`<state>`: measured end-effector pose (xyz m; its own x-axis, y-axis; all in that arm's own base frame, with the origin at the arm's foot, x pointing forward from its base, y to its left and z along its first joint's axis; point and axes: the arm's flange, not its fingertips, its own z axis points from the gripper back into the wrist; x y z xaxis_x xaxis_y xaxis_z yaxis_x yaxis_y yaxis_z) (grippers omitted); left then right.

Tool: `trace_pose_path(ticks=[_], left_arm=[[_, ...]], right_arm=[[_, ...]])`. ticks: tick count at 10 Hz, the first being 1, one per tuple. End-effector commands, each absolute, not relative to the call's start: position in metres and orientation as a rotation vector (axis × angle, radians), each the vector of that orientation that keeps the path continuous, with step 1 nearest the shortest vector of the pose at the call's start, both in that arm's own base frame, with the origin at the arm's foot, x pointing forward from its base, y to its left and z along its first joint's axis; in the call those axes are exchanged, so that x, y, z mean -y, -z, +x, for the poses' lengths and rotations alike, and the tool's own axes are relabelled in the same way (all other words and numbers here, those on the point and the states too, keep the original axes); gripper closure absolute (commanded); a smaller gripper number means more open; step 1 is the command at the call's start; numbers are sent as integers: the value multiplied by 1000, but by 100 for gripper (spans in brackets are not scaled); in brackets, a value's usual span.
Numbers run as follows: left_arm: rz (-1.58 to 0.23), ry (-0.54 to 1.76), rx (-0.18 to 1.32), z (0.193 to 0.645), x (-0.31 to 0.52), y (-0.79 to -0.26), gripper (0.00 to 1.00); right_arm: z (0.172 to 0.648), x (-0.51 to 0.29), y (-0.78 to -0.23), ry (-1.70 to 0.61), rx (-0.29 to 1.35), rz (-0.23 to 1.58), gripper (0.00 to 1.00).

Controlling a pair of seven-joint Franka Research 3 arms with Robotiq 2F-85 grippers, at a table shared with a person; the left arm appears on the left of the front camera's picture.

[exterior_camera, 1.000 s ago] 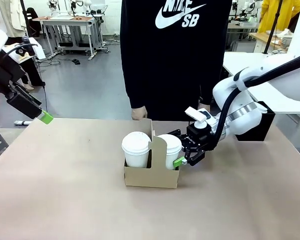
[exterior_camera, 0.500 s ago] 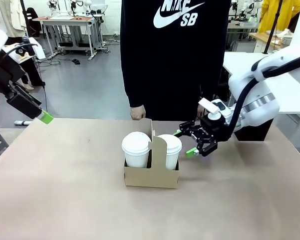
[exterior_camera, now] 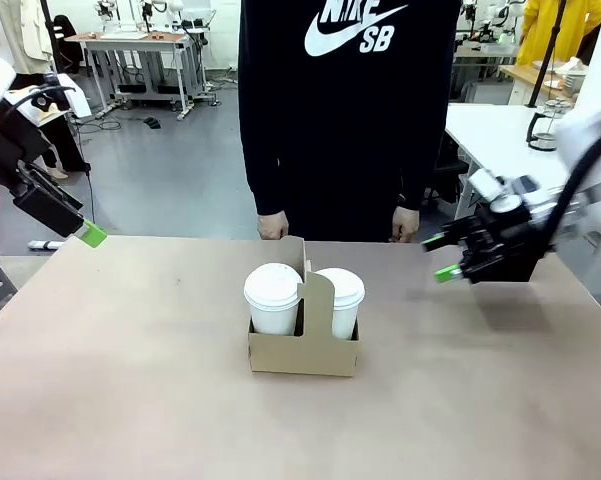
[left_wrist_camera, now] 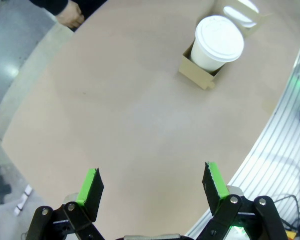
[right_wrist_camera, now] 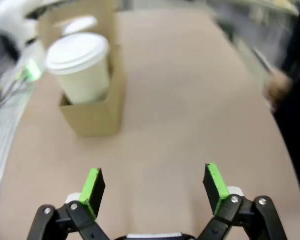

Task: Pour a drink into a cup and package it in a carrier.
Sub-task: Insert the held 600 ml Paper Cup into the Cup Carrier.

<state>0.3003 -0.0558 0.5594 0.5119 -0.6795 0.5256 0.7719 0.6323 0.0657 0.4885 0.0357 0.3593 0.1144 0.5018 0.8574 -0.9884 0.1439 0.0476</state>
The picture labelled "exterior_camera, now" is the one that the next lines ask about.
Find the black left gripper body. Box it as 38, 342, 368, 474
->
10, 164, 87, 237

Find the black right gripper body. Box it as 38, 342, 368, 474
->
457, 199, 557, 285

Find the white paper cup with lid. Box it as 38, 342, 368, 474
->
315, 268, 366, 342
243, 263, 304, 337

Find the brown cardboard cup carrier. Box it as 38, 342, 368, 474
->
247, 235, 360, 378

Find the person right forearm black sleeve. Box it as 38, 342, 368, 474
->
238, 84, 292, 217

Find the person left forearm black sleeve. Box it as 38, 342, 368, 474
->
393, 84, 454, 212

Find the person left hand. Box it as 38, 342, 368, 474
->
390, 205, 422, 245

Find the person right hand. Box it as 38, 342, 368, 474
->
257, 209, 291, 242

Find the white work table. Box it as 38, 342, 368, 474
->
443, 102, 581, 222

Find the person torso black hoodie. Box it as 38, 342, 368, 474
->
237, 0, 464, 244

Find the black office chair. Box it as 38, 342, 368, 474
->
52, 14, 85, 77

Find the person in beige coat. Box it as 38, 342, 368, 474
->
0, 0, 92, 182

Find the wooden top table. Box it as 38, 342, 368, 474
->
498, 58, 589, 104

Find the grey metal leg workbench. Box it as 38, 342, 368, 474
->
63, 28, 221, 122

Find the stack of white dishes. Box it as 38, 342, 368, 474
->
560, 56, 590, 97

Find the black tripod pole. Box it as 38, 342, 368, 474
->
526, 0, 567, 109

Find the person in yellow coat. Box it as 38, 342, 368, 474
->
516, 0, 601, 67

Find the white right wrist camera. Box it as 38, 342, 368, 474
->
467, 168, 542, 217

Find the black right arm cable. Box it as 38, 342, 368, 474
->
543, 113, 601, 257

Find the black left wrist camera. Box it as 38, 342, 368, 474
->
29, 74, 77, 112

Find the glass french press black handle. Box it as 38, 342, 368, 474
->
525, 98, 572, 152

